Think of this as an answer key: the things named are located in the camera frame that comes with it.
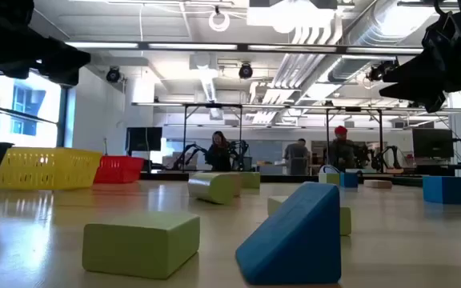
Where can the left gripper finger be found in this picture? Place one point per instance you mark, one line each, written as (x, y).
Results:
(68, 58)
(64, 79)

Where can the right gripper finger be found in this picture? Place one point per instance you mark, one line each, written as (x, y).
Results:
(414, 80)
(436, 105)

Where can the blue cube block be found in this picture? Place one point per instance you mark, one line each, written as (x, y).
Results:
(444, 190)

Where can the wooden block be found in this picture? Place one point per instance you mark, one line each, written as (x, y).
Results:
(378, 184)

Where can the small blue block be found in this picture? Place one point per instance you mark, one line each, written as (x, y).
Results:
(349, 180)

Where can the small green cube block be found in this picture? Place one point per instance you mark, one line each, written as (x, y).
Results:
(134, 246)
(328, 178)

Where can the long green block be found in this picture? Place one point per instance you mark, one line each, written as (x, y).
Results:
(345, 220)

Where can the green cylinder block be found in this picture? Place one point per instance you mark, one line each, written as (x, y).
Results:
(210, 188)

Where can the green arch block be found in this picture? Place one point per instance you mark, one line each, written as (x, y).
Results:
(251, 180)

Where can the blue wedge block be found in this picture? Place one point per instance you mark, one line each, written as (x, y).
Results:
(294, 240)

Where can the black background robot arm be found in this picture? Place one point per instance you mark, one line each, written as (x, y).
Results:
(190, 152)
(240, 150)
(390, 154)

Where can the black monitor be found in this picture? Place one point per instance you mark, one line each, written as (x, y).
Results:
(432, 142)
(144, 139)

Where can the black ceiling spotlight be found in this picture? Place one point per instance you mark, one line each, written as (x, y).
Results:
(376, 73)
(245, 71)
(113, 74)

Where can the large glass window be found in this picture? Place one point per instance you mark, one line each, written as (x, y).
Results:
(34, 116)

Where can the yellow plastic basket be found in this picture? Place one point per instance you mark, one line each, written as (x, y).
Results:
(46, 168)

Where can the person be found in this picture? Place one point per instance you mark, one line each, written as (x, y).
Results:
(219, 154)
(342, 152)
(296, 158)

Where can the red plastic basket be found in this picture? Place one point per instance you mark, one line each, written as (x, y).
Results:
(118, 170)

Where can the white round object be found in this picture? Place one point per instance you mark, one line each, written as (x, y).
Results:
(328, 166)

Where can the black bar with light strips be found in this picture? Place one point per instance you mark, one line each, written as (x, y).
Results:
(242, 47)

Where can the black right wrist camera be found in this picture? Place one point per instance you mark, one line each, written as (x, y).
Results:
(442, 32)

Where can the silver ventilation duct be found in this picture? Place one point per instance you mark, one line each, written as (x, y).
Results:
(374, 28)

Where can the black background rig frame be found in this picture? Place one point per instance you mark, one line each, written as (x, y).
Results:
(327, 136)
(185, 136)

